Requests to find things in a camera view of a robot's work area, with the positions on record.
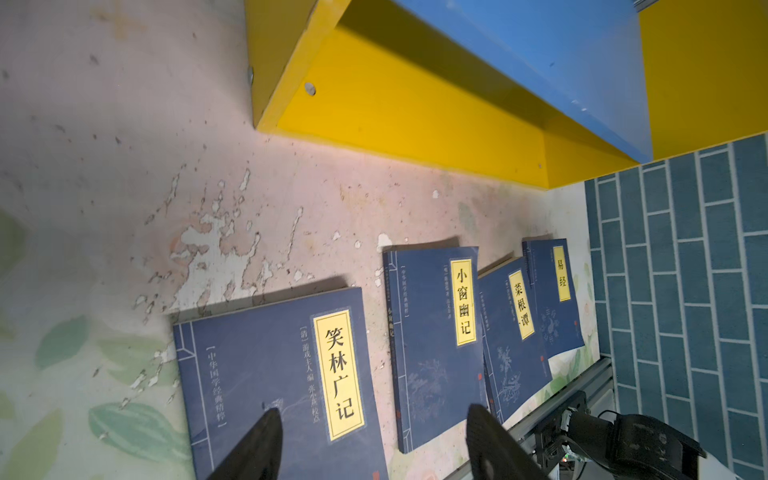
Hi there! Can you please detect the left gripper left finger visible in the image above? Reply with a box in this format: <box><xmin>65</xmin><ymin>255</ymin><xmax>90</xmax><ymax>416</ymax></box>
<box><xmin>209</xmin><ymin>408</ymin><xmax>283</xmax><ymax>480</ymax></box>

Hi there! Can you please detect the yellow pink blue bookshelf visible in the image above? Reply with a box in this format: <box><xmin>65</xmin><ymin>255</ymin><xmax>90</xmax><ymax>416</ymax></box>
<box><xmin>245</xmin><ymin>1</ymin><xmax>767</xmax><ymax>189</ymax></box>

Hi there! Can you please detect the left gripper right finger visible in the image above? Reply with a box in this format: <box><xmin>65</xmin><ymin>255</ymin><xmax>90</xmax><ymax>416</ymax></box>
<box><xmin>466</xmin><ymin>404</ymin><xmax>548</xmax><ymax>480</ymax></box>

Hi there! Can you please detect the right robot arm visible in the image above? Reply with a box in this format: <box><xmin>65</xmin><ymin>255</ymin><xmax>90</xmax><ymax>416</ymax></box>
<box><xmin>533</xmin><ymin>390</ymin><xmax>709</xmax><ymax>479</ymax></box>

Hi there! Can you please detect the navy book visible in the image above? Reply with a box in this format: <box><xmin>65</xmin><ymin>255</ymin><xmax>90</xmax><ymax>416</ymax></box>
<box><xmin>478</xmin><ymin>258</ymin><xmax>552</xmax><ymax>423</ymax></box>
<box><xmin>173</xmin><ymin>288</ymin><xmax>388</xmax><ymax>479</ymax></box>
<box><xmin>383</xmin><ymin>247</ymin><xmax>486</xmax><ymax>454</ymax></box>
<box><xmin>522</xmin><ymin>239</ymin><xmax>585</xmax><ymax>358</ymax></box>

